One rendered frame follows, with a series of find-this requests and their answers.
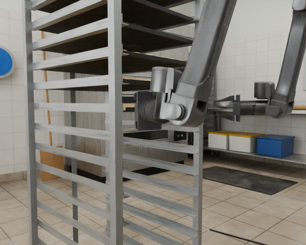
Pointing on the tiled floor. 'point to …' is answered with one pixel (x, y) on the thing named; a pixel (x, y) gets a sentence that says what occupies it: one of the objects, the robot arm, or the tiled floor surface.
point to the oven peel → (55, 160)
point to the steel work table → (304, 159)
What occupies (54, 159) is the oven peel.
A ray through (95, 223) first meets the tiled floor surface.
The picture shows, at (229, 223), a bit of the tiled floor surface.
